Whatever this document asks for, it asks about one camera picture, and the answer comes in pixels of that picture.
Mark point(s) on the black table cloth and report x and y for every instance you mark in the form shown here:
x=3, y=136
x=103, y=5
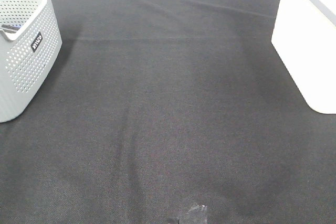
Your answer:
x=154, y=106

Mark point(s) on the grey perforated plastic basket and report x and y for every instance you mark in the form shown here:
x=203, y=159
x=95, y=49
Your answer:
x=28, y=55

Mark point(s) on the white storage box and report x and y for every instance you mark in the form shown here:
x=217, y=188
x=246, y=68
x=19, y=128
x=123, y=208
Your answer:
x=304, y=38

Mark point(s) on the dark item inside basket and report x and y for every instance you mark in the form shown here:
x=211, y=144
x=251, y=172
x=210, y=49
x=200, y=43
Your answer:
x=9, y=29

